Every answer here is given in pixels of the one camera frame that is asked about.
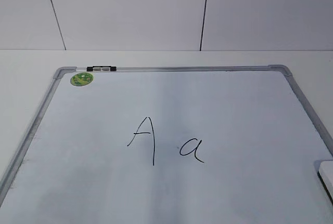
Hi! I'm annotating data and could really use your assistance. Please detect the round green sticker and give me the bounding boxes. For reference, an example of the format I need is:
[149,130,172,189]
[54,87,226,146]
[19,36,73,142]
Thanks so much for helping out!
[70,72,94,87]

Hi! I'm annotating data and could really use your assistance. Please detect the black silver hanging clip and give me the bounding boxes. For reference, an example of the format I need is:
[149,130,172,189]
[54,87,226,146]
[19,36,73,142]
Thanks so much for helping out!
[86,66,117,72]

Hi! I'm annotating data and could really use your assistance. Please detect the white board eraser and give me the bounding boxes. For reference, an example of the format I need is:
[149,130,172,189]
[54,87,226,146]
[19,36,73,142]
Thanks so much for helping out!
[314,160,333,203]

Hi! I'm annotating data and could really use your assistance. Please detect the white board with grey frame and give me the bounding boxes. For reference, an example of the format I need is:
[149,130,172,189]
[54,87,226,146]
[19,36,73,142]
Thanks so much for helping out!
[1,65,332,223]

